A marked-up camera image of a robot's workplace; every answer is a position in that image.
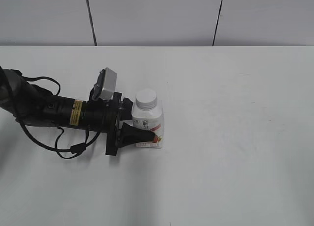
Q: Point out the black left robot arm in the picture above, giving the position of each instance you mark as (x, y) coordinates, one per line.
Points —
(32, 105)

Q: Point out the white bottle cap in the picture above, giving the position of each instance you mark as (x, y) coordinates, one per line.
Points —
(146, 99)

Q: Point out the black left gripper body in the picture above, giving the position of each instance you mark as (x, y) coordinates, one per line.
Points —
(104, 117)

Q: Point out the white strawberry yogurt bottle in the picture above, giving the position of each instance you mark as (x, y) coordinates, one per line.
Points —
(152, 120)

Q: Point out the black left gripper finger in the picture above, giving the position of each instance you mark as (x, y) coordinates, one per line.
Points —
(131, 135)
(126, 111)

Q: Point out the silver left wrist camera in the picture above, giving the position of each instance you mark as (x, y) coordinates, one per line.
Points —
(105, 85)

